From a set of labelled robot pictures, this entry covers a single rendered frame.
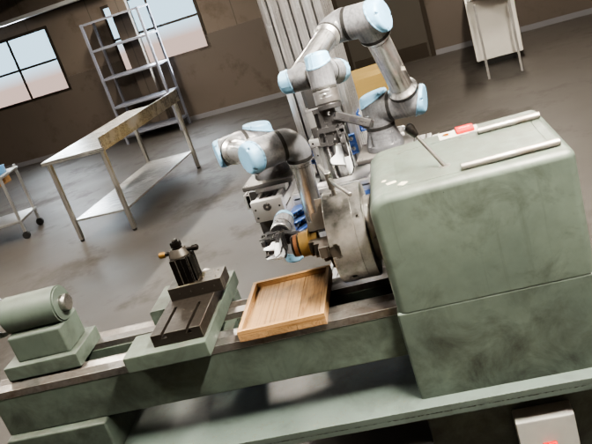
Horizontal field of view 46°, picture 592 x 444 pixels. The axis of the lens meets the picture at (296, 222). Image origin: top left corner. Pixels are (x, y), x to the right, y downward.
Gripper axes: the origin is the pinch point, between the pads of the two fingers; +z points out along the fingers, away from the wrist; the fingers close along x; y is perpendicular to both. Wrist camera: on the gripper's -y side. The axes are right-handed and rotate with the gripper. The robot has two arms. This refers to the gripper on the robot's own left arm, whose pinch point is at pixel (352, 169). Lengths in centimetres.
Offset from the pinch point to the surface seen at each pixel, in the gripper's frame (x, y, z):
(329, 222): -8.5, 12.3, 14.6
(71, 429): -13, 122, 65
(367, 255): -8.4, 3.3, 27.6
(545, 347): -12, -42, 69
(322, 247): -9.2, 16.4, 21.8
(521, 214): -1.0, -43.3, 24.8
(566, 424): -11, -43, 94
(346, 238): -7.1, 8.1, 20.5
